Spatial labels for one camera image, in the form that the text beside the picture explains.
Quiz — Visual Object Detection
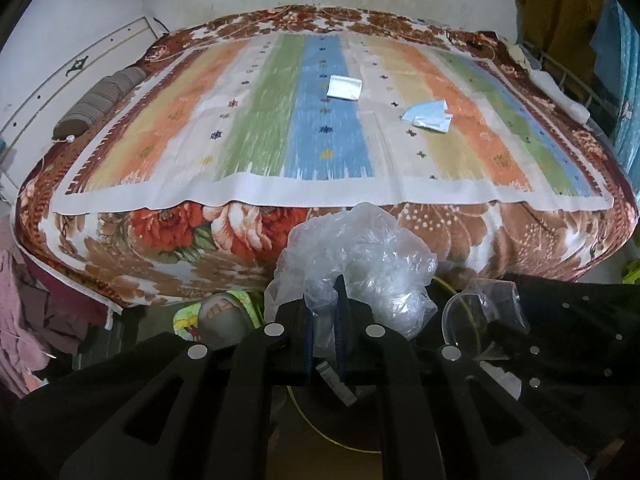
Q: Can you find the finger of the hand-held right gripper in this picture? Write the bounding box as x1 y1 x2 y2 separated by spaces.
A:
502 274 640 346
487 322 640 411

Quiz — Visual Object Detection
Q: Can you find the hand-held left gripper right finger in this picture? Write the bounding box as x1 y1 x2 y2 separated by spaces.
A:
334 274 586 480

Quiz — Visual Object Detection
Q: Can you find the colourful striped mat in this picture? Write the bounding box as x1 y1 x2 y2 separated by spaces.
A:
50 30 616 216

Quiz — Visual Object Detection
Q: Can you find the brown striped bolster pillow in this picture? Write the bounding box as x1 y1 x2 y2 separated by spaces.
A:
54 66 148 141

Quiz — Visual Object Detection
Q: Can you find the clear plastic bag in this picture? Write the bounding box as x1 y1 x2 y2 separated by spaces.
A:
264 202 440 341

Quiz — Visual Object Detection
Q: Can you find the dark red cloth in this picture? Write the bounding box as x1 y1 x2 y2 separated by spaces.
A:
20 255 108 361

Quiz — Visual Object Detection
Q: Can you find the white paper packet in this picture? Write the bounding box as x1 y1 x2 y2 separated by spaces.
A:
327 75 362 101

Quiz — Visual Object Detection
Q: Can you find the pink cloth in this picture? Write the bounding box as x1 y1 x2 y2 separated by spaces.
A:
0 247 56 398

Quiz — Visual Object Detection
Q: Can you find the brown floral blanket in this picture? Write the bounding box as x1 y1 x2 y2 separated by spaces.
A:
12 5 640 308

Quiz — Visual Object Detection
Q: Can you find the clear plastic cup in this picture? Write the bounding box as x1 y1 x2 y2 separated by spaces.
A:
442 280 526 361

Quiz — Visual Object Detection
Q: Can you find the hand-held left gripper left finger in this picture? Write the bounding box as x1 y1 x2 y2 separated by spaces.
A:
60 300 317 480

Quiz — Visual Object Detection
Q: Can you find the neon green cloth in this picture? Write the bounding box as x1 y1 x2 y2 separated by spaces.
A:
240 290 266 328

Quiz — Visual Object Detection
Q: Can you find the yellow hanging garment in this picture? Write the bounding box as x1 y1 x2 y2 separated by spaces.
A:
515 0 608 61

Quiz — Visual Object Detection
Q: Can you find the blue and white wrapper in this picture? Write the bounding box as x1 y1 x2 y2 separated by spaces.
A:
401 100 453 133

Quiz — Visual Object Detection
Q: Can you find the person's foot in grey sandal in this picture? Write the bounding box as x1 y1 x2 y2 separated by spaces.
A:
197 292 253 348

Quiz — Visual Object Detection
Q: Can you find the metal rack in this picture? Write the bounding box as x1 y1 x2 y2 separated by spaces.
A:
520 42 611 126

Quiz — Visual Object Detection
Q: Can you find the white cloth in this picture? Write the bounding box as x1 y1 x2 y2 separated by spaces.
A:
530 67 591 123

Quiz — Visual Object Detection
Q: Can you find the white wooden headboard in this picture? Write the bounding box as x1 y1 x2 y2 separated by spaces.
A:
0 15 166 201

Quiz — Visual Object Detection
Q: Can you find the brown bin with gold rim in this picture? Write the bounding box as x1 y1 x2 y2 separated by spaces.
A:
270 275 501 480

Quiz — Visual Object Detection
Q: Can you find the blue printed cloth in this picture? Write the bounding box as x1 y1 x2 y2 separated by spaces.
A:
590 0 640 166

